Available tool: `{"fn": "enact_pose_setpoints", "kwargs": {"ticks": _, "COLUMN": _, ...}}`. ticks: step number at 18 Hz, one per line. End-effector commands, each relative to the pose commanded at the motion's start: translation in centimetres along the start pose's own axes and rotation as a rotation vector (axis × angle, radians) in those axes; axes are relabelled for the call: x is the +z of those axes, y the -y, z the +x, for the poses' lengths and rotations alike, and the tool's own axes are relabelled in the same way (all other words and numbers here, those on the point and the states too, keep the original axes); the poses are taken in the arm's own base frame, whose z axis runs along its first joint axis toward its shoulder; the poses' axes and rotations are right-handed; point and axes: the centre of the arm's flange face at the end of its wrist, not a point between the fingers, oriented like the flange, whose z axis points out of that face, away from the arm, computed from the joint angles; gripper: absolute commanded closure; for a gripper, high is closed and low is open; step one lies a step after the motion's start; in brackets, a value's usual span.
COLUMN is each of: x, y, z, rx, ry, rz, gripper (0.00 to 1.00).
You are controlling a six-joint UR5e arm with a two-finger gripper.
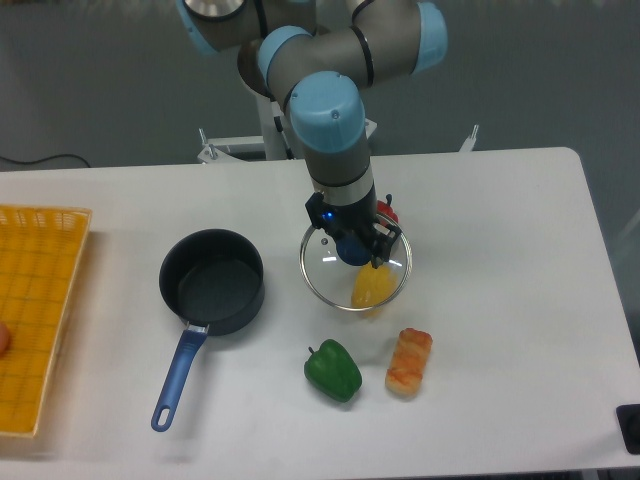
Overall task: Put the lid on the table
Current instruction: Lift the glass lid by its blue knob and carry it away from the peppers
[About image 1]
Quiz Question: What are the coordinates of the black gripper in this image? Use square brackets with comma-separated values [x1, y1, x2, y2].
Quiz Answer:
[305, 187, 402, 266]

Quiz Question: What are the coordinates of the glass lid with blue knob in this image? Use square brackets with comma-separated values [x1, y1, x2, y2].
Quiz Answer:
[299, 227, 412, 314]

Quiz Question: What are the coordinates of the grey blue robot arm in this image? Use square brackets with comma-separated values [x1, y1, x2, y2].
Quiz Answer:
[177, 1, 448, 266]

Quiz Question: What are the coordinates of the red toy pepper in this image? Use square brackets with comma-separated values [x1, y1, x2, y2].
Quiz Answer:
[377, 193, 399, 226]

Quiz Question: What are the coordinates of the yellow toy pepper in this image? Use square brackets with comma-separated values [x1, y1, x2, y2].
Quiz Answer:
[351, 264, 398, 318]

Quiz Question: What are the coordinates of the orange toy bread loaf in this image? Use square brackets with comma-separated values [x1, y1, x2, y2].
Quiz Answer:
[385, 328, 433, 398]

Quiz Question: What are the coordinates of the green toy pepper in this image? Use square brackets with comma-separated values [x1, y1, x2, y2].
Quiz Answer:
[303, 339, 363, 403]

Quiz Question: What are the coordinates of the black device at table edge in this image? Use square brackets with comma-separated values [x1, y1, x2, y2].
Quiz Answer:
[616, 404, 640, 455]

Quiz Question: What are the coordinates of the yellow wicker basket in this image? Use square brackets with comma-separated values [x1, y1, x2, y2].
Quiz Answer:
[1, 204, 92, 438]

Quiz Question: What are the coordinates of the dark saucepan with blue handle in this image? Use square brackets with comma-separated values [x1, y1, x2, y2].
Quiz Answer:
[151, 229, 265, 432]

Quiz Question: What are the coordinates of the black cable on floor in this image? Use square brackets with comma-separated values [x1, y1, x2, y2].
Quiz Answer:
[0, 153, 92, 169]

